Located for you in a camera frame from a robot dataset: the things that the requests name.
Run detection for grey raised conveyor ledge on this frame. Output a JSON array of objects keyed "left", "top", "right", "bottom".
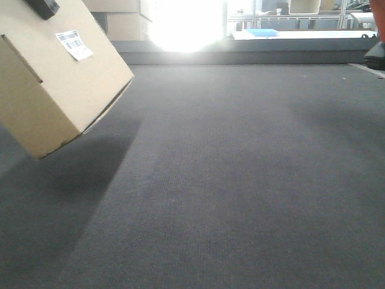
[{"left": 112, "top": 38, "right": 378, "bottom": 65}]

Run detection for brown cardboard package box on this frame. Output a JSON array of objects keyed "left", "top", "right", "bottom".
[{"left": 1, "top": 1, "right": 134, "bottom": 159}]

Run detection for stacked cardboard boxes background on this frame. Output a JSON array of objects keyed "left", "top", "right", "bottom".
[{"left": 83, "top": 0, "right": 155, "bottom": 41}]

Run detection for orange black barcode scanner gun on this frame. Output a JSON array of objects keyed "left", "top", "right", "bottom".
[{"left": 365, "top": 0, "right": 384, "bottom": 70}]

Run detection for blue flat tray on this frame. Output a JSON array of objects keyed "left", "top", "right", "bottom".
[{"left": 245, "top": 28, "right": 279, "bottom": 37}]

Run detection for white barcode shipping label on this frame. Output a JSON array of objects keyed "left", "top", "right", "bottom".
[{"left": 55, "top": 30, "right": 93, "bottom": 61}]

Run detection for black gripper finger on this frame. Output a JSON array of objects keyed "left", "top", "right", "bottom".
[{"left": 25, "top": 0, "right": 60, "bottom": 20}]

